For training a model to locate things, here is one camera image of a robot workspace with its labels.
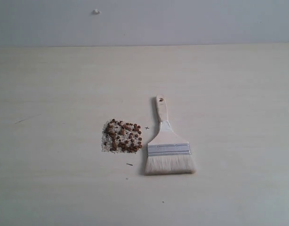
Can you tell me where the pile of beans and rice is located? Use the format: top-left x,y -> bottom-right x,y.
101,119 -> 144,153

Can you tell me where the small white wall plug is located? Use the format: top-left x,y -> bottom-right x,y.
92,9 -> 100,15

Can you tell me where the wooden paint brush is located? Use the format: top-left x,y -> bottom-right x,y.
144,95 -> 196,175

